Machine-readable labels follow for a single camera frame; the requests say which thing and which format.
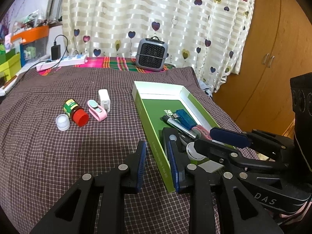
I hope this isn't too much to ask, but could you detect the black rectangular device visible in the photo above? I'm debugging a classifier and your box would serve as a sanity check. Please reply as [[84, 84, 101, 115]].
[[161, 127, 186, 160]]

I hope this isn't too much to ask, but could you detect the silver lighter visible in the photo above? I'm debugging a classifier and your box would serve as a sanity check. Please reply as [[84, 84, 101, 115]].
[[161, 115, 197, 139]]

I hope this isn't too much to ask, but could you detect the brown bottle red cap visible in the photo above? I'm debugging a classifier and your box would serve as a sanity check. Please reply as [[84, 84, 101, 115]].
[[63, 99, 89, 127]]

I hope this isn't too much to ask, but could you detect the pink clip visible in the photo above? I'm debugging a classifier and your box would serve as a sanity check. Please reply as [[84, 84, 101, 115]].
[[191, 125, 212, 141], [87, 99, 107, 121]]

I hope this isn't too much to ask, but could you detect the white charger plug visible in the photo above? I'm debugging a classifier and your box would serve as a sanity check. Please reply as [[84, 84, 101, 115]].
[[98, 89, 111, 113]]

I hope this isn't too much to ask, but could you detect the right hand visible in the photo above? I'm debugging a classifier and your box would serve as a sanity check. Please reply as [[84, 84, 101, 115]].
[[278, 201, 311, 225]]

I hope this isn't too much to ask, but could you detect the white round jar in box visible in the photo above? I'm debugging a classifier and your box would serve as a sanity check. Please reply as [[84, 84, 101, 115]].
[[186, 142, 206, 161]]

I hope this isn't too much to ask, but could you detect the blue usb stick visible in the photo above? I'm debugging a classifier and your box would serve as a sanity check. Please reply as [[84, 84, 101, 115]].
[[173, 109, 197, 130]]

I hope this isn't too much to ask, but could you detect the green white cardboard box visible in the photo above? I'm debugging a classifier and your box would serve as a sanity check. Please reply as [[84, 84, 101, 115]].
[[132, 80, 235, 193]]

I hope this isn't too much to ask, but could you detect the small white jar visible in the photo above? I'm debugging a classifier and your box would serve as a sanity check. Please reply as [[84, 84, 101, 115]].
[[56, 114, 70, 131]]

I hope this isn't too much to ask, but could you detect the brown checkered tablecloth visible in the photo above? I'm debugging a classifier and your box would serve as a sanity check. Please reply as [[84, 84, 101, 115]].
[[1, 67, 239, 233]]

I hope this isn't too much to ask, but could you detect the wooden wardrobe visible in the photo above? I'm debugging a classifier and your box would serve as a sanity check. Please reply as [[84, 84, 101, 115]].
[[213, 0, 311, 134]]

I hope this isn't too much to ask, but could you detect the grey mini heater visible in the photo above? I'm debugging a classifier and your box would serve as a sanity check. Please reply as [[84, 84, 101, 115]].
[[135, 36, 168, 72]]

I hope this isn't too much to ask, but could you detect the heart pattern curtain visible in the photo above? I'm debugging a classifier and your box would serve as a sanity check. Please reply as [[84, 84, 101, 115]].
[[62, 0, 255, 93]]

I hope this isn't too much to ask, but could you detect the colourful striped cloth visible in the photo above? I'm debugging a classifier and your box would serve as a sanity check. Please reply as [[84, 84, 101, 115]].
[[37, 56, 175, 76]]

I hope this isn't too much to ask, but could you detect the white power strip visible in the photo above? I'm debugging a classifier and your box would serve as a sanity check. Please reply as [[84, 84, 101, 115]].
[[36, 54, 87, 72]]

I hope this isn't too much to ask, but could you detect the black power adapter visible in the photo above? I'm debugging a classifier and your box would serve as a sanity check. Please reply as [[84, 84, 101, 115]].
[[51, 44, 61, 61]]

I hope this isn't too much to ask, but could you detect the yellow green box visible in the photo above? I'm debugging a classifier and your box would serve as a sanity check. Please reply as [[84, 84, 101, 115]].
[[0, 49, 21, 87]]

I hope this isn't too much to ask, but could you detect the orange lid storage bin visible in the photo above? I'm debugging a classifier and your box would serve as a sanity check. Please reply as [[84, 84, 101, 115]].
[[11, 25, 49, 66]]

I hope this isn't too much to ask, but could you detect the black camera box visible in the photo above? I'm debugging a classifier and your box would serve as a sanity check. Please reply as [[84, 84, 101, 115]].
[[290, 72, 311, 173]]

